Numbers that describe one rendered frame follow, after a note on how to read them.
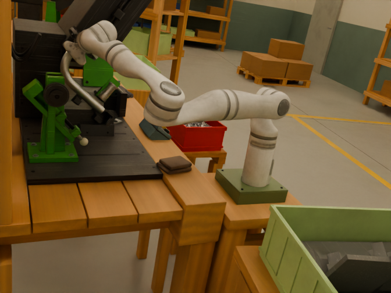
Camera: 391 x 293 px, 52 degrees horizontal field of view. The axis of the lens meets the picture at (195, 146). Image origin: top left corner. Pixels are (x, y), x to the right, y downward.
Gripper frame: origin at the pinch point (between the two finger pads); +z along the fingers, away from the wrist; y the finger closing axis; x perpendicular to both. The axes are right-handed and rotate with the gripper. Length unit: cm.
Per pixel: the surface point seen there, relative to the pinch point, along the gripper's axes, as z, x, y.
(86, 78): 4.9, 5.5, -10.8
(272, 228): -65, 5, -66
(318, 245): -67, -2, -82
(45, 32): 10.1, 5.0, 10.6
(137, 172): -29, 19, -40
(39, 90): -22.4, 23.0, -1.2
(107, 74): 4.8, -1.5, -14.9
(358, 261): -96, 3, -63
